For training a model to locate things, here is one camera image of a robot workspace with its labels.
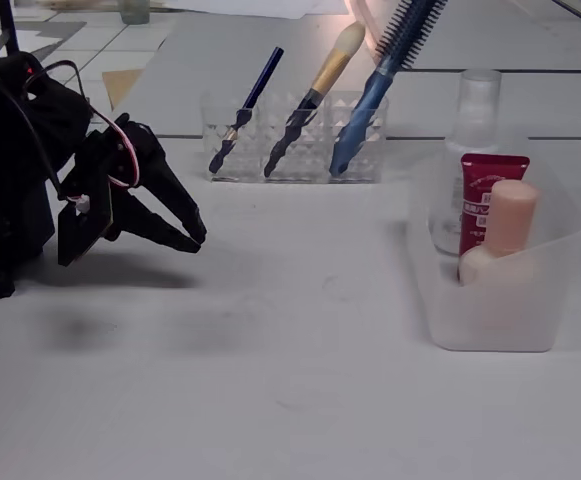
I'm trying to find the gold ferrule makeup brush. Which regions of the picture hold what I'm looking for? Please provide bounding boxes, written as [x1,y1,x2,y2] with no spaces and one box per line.
[263,21,367,179]

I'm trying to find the pink bottle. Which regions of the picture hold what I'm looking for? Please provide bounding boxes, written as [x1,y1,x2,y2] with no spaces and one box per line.
[457,179,541,287]

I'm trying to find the clear spray bottle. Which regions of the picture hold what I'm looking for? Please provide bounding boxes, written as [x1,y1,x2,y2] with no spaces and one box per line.
[428,68,503,257]

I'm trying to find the tan cardboard piece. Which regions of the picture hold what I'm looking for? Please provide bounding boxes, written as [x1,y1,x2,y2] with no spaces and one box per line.
[102,69,145,112]

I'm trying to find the clear crystal organizer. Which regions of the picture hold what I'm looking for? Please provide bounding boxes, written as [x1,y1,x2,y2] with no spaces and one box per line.
[200,89,390,184]

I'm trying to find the dark blue eyeliner pencil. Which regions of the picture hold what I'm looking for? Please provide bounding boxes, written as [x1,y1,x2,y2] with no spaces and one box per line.
[208,46,286,175]

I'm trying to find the greenish glass jar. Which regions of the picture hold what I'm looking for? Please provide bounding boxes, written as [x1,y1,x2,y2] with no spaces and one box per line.
[119,0,150,25]

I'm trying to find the black stand pole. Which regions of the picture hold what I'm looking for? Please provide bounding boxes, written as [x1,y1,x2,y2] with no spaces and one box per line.
[0,0,21,55]

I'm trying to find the blue round hairbrush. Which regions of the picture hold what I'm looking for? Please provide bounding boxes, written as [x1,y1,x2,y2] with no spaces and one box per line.
[328,0,449,177]

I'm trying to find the translucent pink tube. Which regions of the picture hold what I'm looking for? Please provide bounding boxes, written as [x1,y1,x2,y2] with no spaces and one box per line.
[344,0,387,66]

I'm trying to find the red hand cream tube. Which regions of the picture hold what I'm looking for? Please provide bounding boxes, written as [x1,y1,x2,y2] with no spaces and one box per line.
[457,153,531,281]

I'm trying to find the translucent white plastic bin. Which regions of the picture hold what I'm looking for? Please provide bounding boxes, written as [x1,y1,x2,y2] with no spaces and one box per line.
[408,135,581,352]

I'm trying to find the red white servo cable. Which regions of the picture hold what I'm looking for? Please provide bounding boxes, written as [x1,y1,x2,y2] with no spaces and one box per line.
[23,59,141,189]

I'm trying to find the black camera cable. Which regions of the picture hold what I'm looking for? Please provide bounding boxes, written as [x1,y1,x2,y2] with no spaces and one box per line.
[0,73,79,204]

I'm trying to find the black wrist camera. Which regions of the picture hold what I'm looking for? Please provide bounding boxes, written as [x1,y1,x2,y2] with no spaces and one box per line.
[57,187,117,266]

